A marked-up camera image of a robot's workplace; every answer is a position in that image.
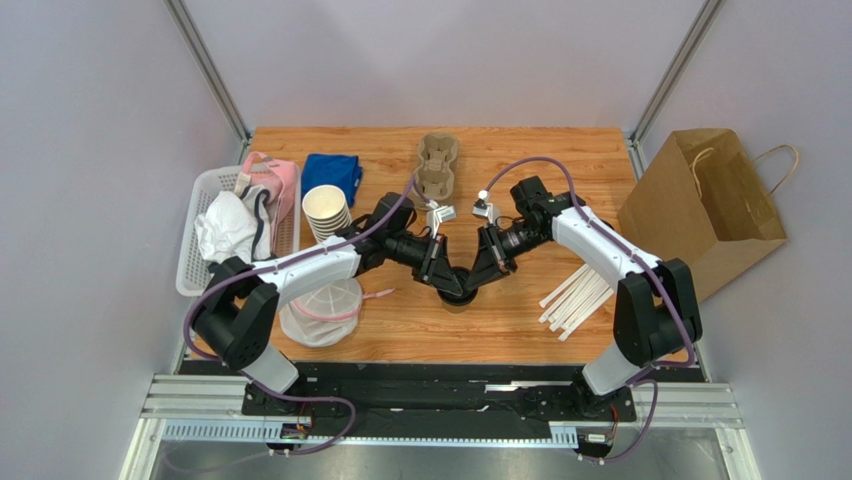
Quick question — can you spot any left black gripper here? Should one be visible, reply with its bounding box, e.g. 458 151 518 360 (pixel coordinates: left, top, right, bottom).
386 233 462 296

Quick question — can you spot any black cup lid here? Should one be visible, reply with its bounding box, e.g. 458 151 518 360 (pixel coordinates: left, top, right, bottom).
438 267 478 302

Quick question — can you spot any paper coffee cup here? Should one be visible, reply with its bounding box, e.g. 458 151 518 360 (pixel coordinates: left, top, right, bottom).
442 300 472 314

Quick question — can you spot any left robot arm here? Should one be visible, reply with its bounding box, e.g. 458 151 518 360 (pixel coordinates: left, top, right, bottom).
185 193 467 394

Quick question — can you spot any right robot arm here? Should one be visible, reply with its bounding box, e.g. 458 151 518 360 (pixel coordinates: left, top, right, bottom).
465 176 703 397

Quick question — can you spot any bundle of white straws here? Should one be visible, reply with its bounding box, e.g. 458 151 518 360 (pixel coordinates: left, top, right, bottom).
538 264 614 342

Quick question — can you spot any cardboard cup carrier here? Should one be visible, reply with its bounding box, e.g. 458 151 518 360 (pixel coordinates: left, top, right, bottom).
411 132 460 211

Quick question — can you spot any white mesh food cover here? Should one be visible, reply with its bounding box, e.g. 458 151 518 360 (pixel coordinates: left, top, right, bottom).
279 279 394 348

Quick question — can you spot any stack of paper cups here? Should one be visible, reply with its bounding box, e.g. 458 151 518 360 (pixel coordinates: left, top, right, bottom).
302 185 352 243

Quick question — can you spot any blue folded cloth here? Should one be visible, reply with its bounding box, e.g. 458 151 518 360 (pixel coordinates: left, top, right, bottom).
301 153 363 207

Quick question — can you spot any pink cloth bag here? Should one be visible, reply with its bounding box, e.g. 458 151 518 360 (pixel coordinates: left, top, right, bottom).
234 151 301 225

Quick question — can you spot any white crumpled cloth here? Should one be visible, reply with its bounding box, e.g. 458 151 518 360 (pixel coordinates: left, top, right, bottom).
194 186 272 263

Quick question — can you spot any brown paper bag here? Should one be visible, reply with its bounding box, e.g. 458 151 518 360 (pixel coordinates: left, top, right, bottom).
617 128 787 301

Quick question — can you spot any white plastic basket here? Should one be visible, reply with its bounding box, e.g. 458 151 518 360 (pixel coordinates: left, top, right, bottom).
175 166 301 297

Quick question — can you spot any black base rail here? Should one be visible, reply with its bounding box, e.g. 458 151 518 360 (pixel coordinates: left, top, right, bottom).
241 362 637 439

